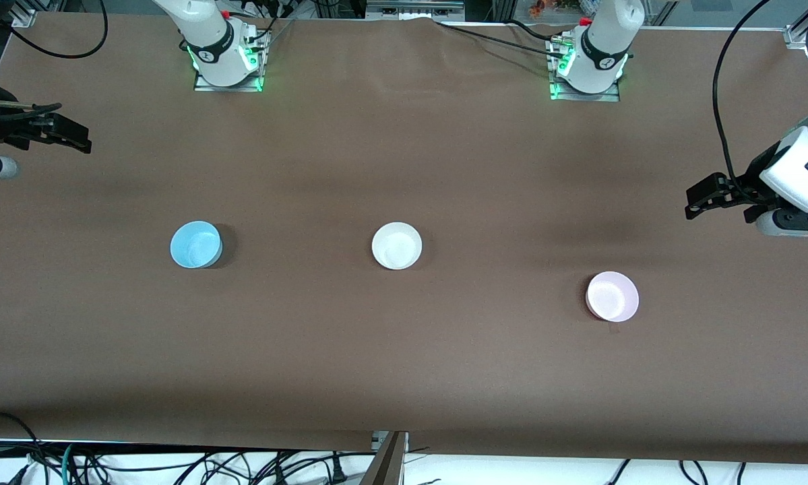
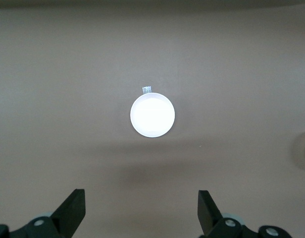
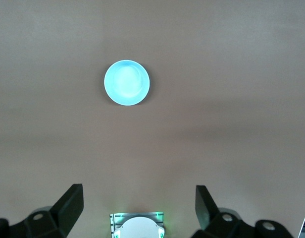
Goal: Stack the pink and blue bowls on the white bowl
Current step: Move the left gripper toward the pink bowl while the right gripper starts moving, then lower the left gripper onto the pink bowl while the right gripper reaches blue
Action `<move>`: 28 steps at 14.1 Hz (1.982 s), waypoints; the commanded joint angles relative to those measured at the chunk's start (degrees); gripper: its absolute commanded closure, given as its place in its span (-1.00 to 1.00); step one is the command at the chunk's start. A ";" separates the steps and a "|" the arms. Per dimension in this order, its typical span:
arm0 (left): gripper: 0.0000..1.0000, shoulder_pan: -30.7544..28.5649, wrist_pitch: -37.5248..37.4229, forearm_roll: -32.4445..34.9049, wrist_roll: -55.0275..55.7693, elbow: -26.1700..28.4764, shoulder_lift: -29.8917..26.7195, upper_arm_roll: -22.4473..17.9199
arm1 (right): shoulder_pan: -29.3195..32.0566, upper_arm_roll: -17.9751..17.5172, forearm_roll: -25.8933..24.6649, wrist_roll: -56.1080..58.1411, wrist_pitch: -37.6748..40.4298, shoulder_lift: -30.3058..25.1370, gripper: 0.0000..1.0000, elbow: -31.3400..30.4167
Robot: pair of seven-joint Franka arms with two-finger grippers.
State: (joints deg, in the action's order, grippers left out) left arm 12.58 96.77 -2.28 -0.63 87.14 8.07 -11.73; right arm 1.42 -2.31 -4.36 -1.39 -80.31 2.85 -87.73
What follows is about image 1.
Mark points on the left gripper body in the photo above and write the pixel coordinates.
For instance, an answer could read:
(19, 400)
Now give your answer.
(756, 176)

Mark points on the pink bowl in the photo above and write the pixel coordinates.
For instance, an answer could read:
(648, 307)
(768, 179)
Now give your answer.
(612, 296)

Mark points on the blue bowl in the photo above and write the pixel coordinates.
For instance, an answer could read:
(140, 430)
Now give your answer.
(195, 244)

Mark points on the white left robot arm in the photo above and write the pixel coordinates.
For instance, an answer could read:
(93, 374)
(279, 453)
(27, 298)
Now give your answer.
(606, 40)

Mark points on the white bowl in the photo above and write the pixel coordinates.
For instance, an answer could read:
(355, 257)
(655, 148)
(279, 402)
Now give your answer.
(397, 246)

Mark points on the orange item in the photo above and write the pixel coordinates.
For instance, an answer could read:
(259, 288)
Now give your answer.
(542, 7)

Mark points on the large table cover sheet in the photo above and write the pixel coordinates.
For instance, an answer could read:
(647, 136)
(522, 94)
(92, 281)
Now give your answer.
(404, 168)

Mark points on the black power plug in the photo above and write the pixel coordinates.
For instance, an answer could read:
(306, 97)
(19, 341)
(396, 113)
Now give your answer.
(338, 471)

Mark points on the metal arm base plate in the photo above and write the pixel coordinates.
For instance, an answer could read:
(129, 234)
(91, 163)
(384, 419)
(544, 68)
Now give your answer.
(585, 97)
(228, 88)

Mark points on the grey metal bracket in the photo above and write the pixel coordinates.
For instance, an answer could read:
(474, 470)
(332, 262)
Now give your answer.
(414, 8)

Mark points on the small metal bracket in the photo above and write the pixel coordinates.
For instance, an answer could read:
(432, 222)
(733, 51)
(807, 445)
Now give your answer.
(377, 441)

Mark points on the grey post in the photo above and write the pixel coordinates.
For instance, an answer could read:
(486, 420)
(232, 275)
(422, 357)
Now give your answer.
(387, 468)

